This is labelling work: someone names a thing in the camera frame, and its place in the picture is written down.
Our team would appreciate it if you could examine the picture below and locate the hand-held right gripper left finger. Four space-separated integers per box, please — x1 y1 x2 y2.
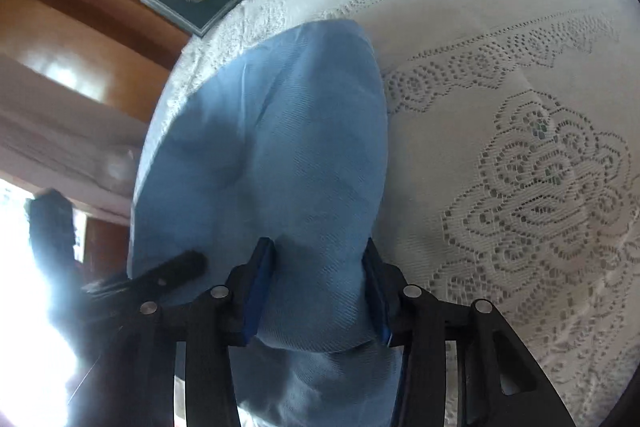
85 237 275 427

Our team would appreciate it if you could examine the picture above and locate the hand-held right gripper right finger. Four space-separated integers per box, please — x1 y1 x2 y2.
361 239 576 427

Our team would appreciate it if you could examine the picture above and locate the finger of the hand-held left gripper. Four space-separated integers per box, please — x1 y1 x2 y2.
127 249 206 295

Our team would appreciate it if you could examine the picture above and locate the light blue garment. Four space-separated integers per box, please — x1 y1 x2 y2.
126 19 403 427

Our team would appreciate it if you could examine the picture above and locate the white lace tablecloth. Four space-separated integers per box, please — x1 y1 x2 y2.
132 0 640 427

